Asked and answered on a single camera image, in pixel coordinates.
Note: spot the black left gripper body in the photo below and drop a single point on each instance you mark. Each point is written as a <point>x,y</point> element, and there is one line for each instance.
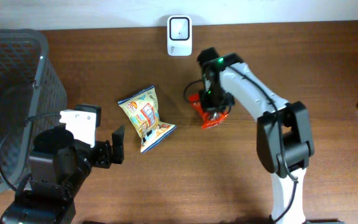
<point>100,155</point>

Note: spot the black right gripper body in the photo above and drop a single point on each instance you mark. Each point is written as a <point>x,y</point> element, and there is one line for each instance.
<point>214,99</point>

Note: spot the red snack bag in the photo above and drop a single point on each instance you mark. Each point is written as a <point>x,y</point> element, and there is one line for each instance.
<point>210,119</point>

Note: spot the yellow snack bag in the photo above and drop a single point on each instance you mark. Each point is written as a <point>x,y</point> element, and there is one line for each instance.
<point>142,111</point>

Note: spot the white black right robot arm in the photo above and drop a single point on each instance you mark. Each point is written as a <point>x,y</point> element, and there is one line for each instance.
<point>284,137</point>

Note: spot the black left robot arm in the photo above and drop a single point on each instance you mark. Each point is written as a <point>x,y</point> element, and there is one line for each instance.
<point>61,160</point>

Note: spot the white barcode scanner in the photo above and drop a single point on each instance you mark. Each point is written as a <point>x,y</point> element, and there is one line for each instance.
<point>179,36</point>

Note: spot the grey plastic mesh basket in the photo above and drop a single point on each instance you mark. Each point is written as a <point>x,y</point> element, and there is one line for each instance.
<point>31,94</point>

